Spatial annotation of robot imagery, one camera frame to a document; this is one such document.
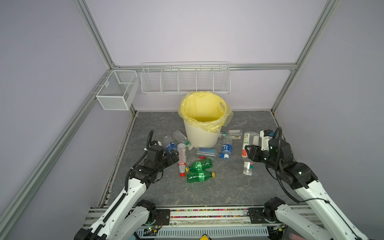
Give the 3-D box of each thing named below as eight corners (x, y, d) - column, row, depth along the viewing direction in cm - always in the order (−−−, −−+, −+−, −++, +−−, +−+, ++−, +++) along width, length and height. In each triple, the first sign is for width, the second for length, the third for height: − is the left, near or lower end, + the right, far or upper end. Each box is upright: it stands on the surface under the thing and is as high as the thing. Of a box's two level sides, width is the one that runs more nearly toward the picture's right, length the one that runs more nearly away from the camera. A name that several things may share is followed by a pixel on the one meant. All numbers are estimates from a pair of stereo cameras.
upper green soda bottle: (189, 177, 88) (188, 174, 84) (185, 169, 91) (184, 165, 87) (212, 166, 92) (212, 163, 88) (207, 159, 96) (208, 155, 92)
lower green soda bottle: (187, 182, 86) (186, 179, 82) (187, 172, 90) (186, 169, 86) (214, 182, 86) (215, 179, 82) (214, 172, 90) (214, 169, 86)
